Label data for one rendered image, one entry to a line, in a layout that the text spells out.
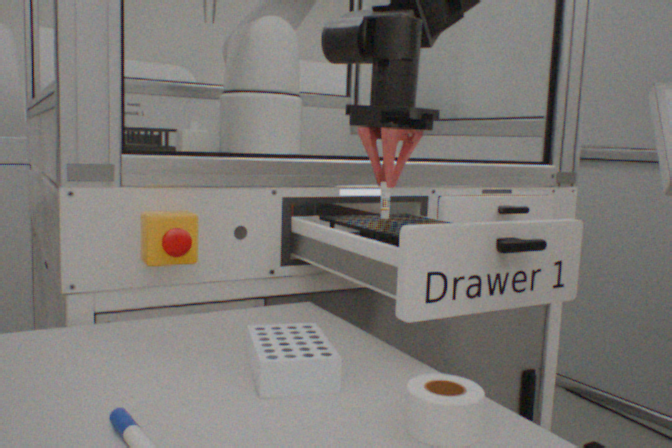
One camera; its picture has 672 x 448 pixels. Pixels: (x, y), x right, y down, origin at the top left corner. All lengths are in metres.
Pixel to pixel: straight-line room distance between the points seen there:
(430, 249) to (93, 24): 0.53
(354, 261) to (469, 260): 0.16
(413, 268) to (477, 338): 0.62
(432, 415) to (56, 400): 0.36
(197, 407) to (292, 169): 0.46
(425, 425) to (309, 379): 0.14
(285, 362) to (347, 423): 0.09
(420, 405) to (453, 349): 0.70
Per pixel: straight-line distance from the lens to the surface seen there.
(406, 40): 0.74
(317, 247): 0.89
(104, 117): 0.89
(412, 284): 0.69
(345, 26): 0.78
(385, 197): 0.76
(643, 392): 2.73
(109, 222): 0.89
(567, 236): 0.85
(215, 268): 0.94
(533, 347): 1.41
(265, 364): 0.62
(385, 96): 0.73
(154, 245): 0.86
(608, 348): 2.76
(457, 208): 1.13
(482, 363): 1.31
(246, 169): 0.93
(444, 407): 0.54
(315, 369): 0.63
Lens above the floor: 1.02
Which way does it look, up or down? 8 degrees down
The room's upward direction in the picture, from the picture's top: 2 degrees clockwise
